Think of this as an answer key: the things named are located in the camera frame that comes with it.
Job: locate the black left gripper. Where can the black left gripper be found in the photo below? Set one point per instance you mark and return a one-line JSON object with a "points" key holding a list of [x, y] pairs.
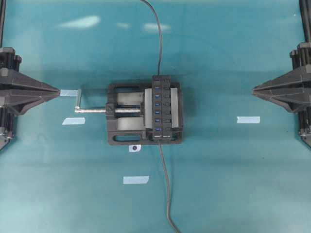
{"points": [[10, 78]]}

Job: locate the blue tape right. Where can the blue tape right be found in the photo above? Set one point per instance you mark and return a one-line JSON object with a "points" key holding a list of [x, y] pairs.
{"points": [[248, 120]]}

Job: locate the white sticker with dot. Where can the white sticker with dot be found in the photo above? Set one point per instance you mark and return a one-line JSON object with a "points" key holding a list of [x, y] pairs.
{"points": [[134, 148]]}

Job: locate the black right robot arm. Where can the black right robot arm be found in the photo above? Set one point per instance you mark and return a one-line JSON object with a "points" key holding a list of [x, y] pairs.
{"points": [[305, 10]]}

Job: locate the blue tape left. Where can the blue tape left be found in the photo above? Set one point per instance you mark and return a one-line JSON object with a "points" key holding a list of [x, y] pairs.
{"points": [[74, 121]]}

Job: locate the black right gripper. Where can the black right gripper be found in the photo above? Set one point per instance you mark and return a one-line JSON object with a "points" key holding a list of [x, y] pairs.
{"points": [[293, 82]]}

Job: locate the blue tape near crank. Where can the blue tape near crank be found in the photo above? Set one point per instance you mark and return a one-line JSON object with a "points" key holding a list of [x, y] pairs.
{"points": [[68, 93]]}

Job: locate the black multiport USB hub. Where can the black multiport USB hub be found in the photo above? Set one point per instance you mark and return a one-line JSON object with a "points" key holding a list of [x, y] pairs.
{"points": [[161, 107]]}

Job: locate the black bench vise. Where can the black bench vise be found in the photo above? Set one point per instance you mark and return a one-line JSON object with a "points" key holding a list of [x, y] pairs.
{"points": [[128, 114]]}

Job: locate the blue tape bottom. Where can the blue tape bottom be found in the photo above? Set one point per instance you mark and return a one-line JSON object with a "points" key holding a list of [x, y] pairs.
{"points": [[135, 179]]}

